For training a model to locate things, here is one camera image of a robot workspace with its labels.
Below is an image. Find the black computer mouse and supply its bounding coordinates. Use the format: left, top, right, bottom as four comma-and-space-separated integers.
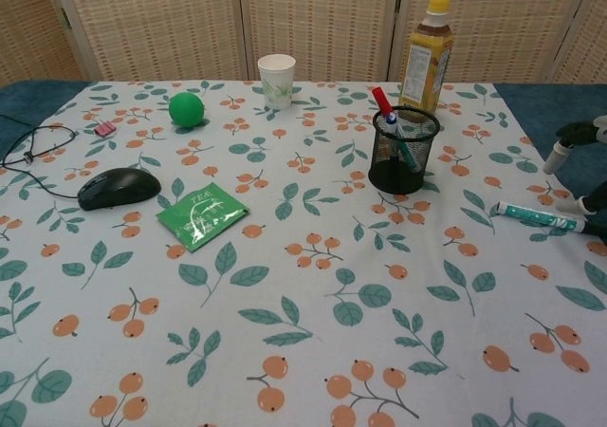
77, 167, 162, 213

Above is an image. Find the white paper cup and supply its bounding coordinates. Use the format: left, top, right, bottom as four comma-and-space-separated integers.
257, 54, 297, 111

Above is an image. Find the floral print tablecloth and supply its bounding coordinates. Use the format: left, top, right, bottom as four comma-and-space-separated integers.
0, 81, 607, 427

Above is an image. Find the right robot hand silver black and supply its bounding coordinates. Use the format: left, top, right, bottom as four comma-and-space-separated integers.
543, 116, 607, 257

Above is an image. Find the green tea packet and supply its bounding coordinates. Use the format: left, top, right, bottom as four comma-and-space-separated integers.
156, 182, 250, 253

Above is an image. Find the blue cap marker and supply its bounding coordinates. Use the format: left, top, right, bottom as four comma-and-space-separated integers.
384, 112, 400, 162

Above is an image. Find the red cap marker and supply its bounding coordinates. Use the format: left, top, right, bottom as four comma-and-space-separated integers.
371, 86, 423, 172

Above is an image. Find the black pen cup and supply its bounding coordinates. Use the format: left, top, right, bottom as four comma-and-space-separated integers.
368, 105, 441, 195

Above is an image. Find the black mouse cable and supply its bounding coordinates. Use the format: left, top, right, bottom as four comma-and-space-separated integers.
0, 113, 96, 200

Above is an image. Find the green ball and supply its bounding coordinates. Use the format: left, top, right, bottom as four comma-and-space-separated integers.
168, 91, 206, 129

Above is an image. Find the woven bamboo folding screen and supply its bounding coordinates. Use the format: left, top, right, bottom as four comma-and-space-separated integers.
0, 0, 607, 86

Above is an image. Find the tea bottle yellow cap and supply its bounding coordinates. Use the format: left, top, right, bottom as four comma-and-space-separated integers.
397, 0, 455, 113

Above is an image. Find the green capped marker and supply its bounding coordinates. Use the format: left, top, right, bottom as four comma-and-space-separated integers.
496, 200, 589, 234

